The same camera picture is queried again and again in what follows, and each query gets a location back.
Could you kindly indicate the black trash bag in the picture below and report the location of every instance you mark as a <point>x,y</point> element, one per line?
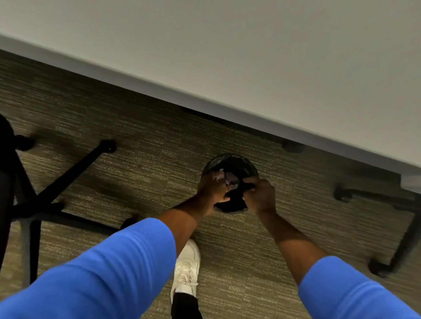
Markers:
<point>236,199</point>

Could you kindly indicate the black trouser leg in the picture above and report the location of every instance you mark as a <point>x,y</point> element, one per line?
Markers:
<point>186,311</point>

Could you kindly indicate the crumpled grey paper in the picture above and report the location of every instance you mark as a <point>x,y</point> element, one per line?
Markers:
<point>231,179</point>

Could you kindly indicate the person's left forearm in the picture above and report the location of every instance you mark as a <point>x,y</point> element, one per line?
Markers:
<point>97,282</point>

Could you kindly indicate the person's left fingers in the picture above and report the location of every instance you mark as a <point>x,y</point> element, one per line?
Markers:
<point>222,184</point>

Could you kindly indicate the person's left hand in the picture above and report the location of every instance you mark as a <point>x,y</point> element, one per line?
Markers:
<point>210,192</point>

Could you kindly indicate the black office chair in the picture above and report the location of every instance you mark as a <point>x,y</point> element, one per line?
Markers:
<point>5,192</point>

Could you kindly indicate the black mesh wastebasket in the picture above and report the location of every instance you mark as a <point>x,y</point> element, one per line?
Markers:
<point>236,163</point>

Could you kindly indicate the person's right hand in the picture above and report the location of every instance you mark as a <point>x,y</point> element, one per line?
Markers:
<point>261,197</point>

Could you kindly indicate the white sneaker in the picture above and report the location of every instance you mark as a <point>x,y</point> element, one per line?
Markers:
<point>186,265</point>

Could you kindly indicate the black table leg with casters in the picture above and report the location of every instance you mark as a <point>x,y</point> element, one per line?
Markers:
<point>411,226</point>

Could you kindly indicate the person's right fingers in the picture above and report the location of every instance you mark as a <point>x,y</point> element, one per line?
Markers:
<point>249,190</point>

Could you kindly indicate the person's right forearm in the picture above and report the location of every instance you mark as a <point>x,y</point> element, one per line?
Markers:
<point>303,251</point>

